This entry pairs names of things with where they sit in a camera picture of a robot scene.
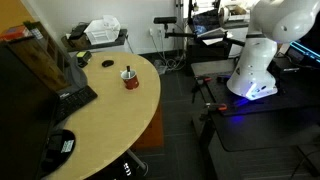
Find white power strip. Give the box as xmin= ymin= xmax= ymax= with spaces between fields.
xmin=153 ymin=63 xmax=170 ymax=75

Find red white patterned mug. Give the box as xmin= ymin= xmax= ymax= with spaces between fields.
xmin=120 ymin=69 xmax=140 ymax=90

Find orange black clamp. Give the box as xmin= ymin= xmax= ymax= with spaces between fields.
xmin=191 ymin=75 xmax=213 ymax=95
xmin=199 ymin=102 xmax=229 ymax=122

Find orange floor rug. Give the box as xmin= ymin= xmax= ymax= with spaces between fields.
xmin=131 ymin=103 xmax=165 ymax=151

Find black computer mouse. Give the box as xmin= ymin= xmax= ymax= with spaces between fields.
xmin=101 ymin=59 xmax=115 ymax=68

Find grey metal table leg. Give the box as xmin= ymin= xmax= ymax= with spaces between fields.
xmin=125 ymin=148 xmax=148 ymax=171

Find white paper sheets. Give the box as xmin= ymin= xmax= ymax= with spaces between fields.
xmin=196 ymin=27 xmax=234 ymax=46

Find black laptop screen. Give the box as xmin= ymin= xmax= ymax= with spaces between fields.
xmin=191 ymin=9 xmax=223 ymax=36

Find grey cloth bag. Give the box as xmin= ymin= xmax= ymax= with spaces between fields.
xmin=64 ymin=54 xmax=89 ymax=96

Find white plastic container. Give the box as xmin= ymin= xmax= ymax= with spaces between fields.
xmin=83 ymin=14 xmax=122 ymax=46

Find black yellow desk device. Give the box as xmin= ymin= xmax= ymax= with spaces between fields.
xmin=75 ymin=50 xmax=93 ymax=69

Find black computer keyboard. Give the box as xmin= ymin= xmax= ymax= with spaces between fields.
xmin=54 ymin=85 xmax=99 ymax=125

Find black bag on side table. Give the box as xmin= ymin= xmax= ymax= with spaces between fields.
xmin=68 ymin=23 xmax=90 ymax=42

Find white label sticker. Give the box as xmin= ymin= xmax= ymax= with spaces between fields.
xmin=60 ymin=139 xmax=75 ymax=154

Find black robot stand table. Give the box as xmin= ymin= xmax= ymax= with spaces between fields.
xmin=190 ymin=59 xmax=320 ymax=180

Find cardboard box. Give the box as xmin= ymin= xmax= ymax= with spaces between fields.
xmin=229 ymin=3 xmax=250 ymax=17

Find black control box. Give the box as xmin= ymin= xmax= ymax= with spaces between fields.
xmin=266 ymin=56 xmax=301 ymax=77

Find brown wooden shelf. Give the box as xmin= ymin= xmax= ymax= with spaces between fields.
xmin=8 ymin=20 xmax=73 ymax=93

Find black round monitor stand base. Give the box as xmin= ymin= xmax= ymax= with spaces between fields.
xmin=39 ymin=129 xmax=77 ymax=176

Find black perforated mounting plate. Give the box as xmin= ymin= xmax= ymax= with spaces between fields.
xmin=203 ymin=73 xmax=320 ymax=118

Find black computer monitor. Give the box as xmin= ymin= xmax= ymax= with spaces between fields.
xmin=0 ymin=42 xmax=61 ymax=180

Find black device with cyan lights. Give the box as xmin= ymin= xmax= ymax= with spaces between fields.
xmin=286 ymin=39 xmax=320 ymax=65

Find red flat box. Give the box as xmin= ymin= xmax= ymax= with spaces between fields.
xmin=0 ymin=25 xmax=34 ymax=43

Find tangled floor cables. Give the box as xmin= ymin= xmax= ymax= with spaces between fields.
xmin=151 ymin=49 xmax=189 ymax=73

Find white wall outlet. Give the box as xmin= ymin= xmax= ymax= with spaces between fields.
xmin=148 ymin=28 xmax=165 ymax=38

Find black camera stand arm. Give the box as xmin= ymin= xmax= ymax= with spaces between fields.
xmin=164 ymin=23 xmax=247 ymax=48

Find black stereo camera bar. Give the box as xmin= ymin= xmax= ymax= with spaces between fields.
xmin=153 ymin=16 xmax=178 ymax=25

